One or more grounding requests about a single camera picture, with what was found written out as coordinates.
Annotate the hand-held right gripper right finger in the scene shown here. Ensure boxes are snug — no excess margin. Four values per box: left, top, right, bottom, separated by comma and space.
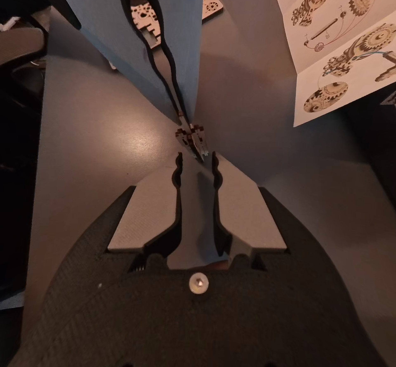
211, 151, 288, 259

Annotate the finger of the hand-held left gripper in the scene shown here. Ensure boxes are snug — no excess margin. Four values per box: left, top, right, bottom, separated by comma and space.
48, 0, 184, 126
136, 0, 205, 125

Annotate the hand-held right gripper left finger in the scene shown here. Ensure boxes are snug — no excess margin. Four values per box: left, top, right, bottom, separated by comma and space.
107, 152, 184, 259

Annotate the wooden model part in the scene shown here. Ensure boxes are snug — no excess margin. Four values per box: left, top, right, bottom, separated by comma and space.
175, 123, 208, 162

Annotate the wooden parts sheet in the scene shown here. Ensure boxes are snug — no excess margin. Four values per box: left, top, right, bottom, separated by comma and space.
130, 0, 224, 47

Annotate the grey mesh office chair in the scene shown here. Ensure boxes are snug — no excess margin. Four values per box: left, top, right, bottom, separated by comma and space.
0, 27, 47, 68

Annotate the illustrated instruction sheet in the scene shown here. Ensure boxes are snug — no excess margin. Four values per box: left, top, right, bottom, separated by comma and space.
272, 0, 396, 127

